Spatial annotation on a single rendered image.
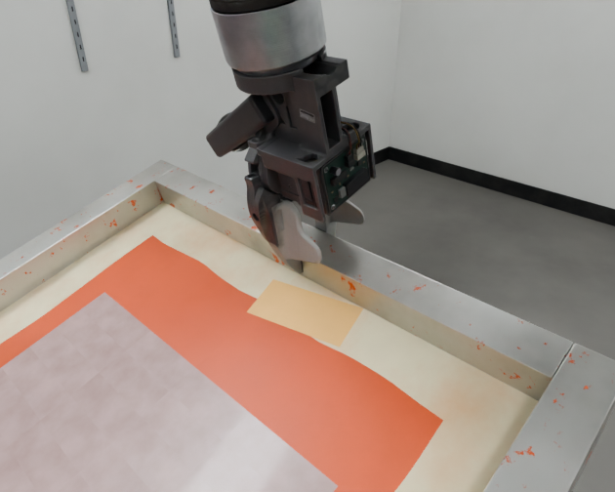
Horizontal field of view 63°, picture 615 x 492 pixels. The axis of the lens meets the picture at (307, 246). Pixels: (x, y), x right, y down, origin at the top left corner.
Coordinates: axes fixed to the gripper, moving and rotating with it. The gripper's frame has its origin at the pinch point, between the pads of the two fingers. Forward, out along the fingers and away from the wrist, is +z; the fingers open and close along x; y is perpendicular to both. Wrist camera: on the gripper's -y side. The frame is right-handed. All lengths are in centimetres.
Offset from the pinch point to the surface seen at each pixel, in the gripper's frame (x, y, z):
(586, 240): 235, -28, 195
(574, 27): 298, -76, 94
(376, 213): 179, -144, 179
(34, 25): 50, -200, 12
